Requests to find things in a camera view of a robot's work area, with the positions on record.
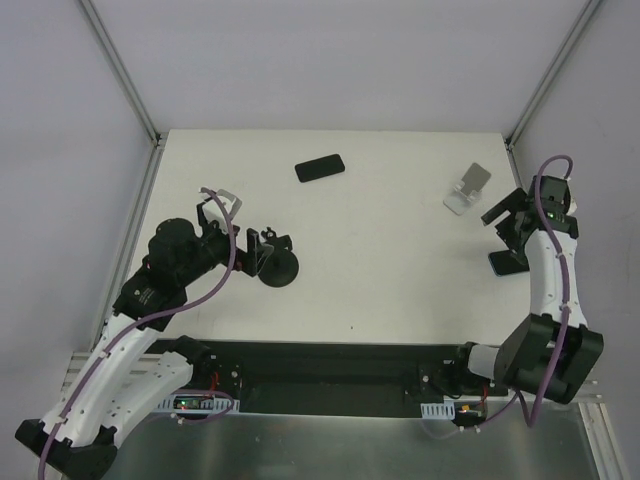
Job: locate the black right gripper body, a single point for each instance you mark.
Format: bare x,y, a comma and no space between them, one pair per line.
516,226

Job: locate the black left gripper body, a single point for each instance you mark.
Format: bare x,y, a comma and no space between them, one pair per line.
252,251

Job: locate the teal-edged black smartphone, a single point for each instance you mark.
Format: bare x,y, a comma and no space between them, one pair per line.
504,263

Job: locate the black round-base phone stand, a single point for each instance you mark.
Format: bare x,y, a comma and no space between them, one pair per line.
281,266

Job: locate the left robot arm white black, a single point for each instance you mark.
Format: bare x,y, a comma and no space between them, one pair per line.
81,435

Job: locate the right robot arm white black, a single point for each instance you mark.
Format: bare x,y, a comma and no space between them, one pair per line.
553,344

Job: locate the silver folding phone stand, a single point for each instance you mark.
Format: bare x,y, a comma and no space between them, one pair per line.
468,190

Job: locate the black phone lying flat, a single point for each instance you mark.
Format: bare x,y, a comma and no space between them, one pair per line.
319,168

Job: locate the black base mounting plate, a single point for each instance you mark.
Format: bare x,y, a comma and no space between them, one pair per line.
356,380

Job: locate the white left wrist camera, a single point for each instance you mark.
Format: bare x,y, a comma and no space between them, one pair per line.
229,201

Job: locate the right aluminium frame post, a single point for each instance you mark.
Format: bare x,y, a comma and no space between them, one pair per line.
565,50

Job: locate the aluminium frame post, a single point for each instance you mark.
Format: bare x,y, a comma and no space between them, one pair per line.
118,69
565,50

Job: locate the left white cable duct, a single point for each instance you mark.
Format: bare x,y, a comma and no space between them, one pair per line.
197,404

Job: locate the white cable duct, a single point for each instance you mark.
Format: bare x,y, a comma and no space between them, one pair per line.
442,411
197,404

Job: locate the aluminium rail extrusion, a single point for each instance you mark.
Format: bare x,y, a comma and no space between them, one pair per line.
589,392

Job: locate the right white cable duct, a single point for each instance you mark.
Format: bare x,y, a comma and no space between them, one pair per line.
442,411

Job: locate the left aluminium frame post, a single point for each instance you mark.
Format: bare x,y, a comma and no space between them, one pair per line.
118,69

